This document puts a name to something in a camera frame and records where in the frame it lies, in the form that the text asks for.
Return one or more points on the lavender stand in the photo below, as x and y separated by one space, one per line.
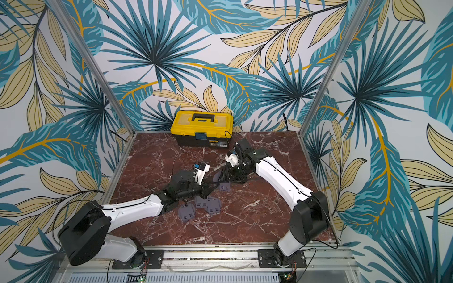
223 186
213 206
186 212
200 203

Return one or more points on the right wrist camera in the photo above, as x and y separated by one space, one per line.
232 159

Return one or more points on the yellow black toolbox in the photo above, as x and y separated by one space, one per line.
202 129

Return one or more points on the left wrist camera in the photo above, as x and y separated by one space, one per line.
201 169

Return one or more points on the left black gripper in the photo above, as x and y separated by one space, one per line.
206 190

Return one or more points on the left aluminium frame post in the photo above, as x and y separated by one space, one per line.
69 25

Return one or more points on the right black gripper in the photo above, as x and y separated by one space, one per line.
235 171

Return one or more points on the aluminium front rail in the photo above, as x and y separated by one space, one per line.
245 257

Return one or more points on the aluminium frame post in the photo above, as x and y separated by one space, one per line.
342 47
69 25

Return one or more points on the white perforated vent panel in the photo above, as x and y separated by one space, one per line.
174 277

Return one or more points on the right aluminium frame post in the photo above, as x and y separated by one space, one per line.
342 47

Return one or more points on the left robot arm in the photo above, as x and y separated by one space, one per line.
87 235

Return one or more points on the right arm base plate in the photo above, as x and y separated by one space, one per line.
271 258

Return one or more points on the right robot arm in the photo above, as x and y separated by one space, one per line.
310 210

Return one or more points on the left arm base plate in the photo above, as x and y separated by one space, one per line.
147 259

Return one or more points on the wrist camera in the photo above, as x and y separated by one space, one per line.
232 159
201 169

